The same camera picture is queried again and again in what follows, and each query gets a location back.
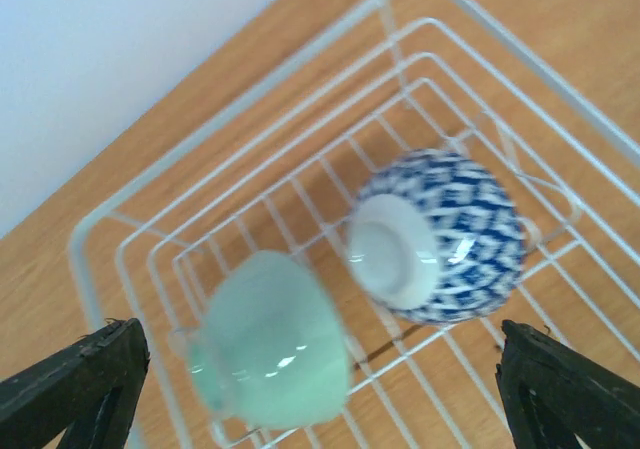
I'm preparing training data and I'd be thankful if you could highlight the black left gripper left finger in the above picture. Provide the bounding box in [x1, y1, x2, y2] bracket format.
[1, 318, 150, 448]

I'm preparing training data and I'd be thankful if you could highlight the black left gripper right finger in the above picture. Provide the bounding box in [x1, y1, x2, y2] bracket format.
[496, 319, 639, 448]

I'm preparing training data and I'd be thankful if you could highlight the celadon green ceramic bowl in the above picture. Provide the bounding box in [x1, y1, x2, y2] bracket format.
[171, 250, 352, 430]

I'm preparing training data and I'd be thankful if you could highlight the red patterned bowl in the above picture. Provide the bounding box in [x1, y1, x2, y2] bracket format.
[345, 149, 526, 325]

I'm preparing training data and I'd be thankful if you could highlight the white wire dish rack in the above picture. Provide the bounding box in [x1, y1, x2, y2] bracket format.
[69, 0, 639, 448]

